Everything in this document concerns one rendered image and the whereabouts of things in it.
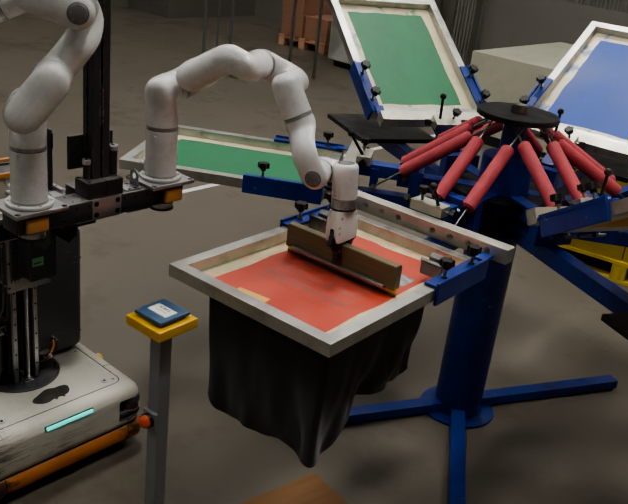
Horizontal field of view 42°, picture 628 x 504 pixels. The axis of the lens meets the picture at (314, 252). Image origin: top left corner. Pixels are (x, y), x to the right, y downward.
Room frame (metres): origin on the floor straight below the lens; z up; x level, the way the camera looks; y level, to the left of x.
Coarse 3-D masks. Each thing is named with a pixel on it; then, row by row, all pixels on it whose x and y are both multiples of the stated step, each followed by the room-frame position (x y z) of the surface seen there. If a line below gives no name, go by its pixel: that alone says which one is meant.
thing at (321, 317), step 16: (384, 256) 2.42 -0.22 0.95; (400, 256) 2.44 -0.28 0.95; (416, 272) 2.32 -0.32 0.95; (400, 288) 2.20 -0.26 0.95; (272, 304) 2.00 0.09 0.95; (288, 304) 2.01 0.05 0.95; (304, 304) 2.02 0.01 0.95; (320, 304) 2.03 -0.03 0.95; (352, 304) 2.05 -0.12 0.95; (368, 304) 2.07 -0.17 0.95; (304, 320) 1.93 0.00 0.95; (320, 320) 1.94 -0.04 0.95; (336, 320) 1.95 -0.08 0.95
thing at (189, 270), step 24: (360, 216) 2.66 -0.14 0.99; (240, 240) 2.32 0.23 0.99; (264, 240) 2.36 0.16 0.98; (408, 240) 2.51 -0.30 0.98; (192, 264) 2.12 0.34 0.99; (216, 264) 2.20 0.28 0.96; (456, 264) 2.40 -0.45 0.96; (216, 288) 1.98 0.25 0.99; (432, 288) 2.14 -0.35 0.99; (240, 312) 1.93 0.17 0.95; (264, 312) 1.88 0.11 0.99; (384, 312) 1.95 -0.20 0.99; (408, 312) 2.03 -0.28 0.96; (288, 336) 1.83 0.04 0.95; (312, 336) 1.78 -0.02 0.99; (336, 336) 1.79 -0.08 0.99; (360, 336) 1.85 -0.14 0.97
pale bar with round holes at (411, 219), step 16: (368, 208) 2.69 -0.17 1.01; (384, 208) 2.65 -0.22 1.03; (400, 208) 2.64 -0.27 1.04; (400, 224) 2.61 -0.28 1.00; (416, 224) 2.57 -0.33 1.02; (432, 224) 2.54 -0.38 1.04; (448, 224) 2.54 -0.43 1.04; (448, 240) 2.50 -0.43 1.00; (464, 240) 2.47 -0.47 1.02; (480, 240) 2.43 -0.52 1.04; (496, 240) 2.45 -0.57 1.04; (496, 256) 2.39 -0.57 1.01; (512, 256) 2.41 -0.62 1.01
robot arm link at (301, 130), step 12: (288, 120) 2.26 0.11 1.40; (300, 120) 2.25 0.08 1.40; (312, 120) 2.27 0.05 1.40; (288, 132) 2.28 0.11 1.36; (300, 132) 2.24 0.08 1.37; (312, 132) 2.24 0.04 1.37; (300, 144) 2.22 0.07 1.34; (312, 144) 2.22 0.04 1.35; (300, 156) 2.21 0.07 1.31; (312, 156) 2.20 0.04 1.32; (300, 168) 2.20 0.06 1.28; (312, 168) 2.19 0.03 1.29; (324, 168) 2.22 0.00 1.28; (312, 180) 2.19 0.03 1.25; (324, 180) 2.20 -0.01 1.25
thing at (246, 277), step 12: (360, 240) 2.53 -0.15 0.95; (288, 252) 2.36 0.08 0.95; (372, 252) 2.44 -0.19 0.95; (384, 252) 2.45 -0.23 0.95; (252, 264) 2.24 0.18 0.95; (264, 264) 2.25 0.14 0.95; (276, 264) 2.26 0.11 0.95; (228, 276) 2.14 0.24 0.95; (240, 276) 2.15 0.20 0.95; (252, 276) 2.16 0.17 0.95; (252, 288) 2.08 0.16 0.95; (264, 288) 2.09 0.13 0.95; (276, 288) 2.10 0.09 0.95
